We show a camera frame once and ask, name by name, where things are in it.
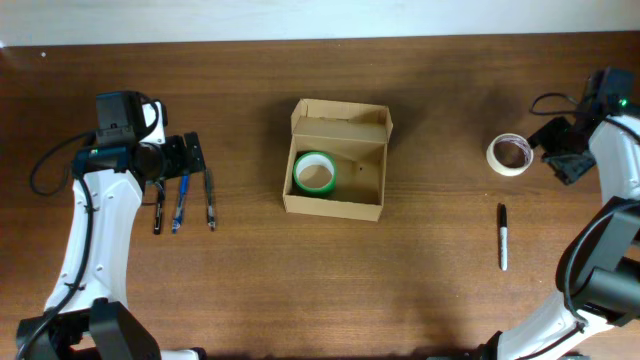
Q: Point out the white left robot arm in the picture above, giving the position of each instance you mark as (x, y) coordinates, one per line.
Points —
(87, 316)

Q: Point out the black white marker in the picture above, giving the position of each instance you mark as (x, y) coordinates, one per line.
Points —
(503, 236)

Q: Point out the black pen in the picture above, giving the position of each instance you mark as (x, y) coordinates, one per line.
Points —
(159, 207)

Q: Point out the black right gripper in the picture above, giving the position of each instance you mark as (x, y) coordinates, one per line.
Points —
(558, 147)

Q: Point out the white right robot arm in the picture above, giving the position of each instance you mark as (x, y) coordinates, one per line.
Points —
(597, 285)

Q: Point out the blue pen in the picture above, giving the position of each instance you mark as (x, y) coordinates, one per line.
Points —
(179, 213)

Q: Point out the grey clear pen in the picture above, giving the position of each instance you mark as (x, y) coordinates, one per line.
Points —
(210, 199)

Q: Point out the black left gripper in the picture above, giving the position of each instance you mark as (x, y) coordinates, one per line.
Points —
(193, 152)

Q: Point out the open cardboard box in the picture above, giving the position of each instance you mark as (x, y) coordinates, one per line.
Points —
(357, 137)

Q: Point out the green tape roll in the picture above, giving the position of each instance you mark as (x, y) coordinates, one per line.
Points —
(315, 174)

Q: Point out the beige masking tape roll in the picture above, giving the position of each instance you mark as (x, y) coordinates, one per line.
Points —
(509, 154)

